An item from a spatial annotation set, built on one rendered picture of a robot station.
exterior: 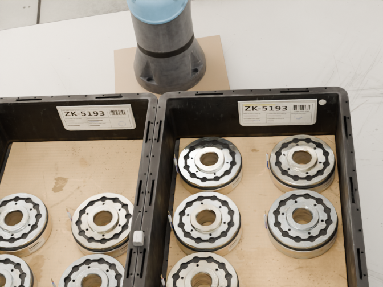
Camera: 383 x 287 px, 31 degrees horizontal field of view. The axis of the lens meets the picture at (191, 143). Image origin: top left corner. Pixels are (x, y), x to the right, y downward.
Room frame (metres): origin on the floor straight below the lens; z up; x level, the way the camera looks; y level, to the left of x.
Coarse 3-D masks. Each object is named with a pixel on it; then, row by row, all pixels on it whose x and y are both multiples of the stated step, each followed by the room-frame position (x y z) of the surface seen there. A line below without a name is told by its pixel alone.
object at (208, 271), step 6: (192, 270) 0.48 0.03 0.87; (198, 270) 0.48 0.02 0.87; (204, 270) 0.48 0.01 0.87; (210, 270) 0.48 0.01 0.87; (186, 276) 0.48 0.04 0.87; (192, 276) 0.47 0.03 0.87; (210, 276) 0.47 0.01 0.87; (216, 276) 0.47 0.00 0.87; (186, 282) 0.47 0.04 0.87; (216, 282) 0.46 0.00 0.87
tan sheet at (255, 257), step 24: (240, 144) 0.72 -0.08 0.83; (264, 144) 0.71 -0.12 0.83; (264, 168) 0.67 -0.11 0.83; (336, 168) 0.64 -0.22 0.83; (240, 192) 0.63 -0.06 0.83; (264, 192) 0.62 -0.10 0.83; (336, 192) 0.59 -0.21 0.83; (240, 240) 0.54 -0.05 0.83; (264, 240) 0.53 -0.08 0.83; (336, 240) 0.51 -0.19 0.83; (168, 264) 0.52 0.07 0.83; (240, 264) 0.50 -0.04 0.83; (264, 264) 0.49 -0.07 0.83; (288, 264) 0.49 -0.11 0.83; (312, 264) 0.48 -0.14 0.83; (336, 264) 0.47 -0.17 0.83
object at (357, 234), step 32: (160, 96) 0.77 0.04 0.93; (192, 96) 0.76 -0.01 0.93; (224, 96) 0.75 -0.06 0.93; (256, 96) 0.73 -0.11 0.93; (288, 96) 0.72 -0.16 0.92; (160, 128) 0.71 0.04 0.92; (160, 160) 0.64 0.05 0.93; (352, 160) 0.58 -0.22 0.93; (352, 192) 0.53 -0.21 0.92; (352, 224) 0.47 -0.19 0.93
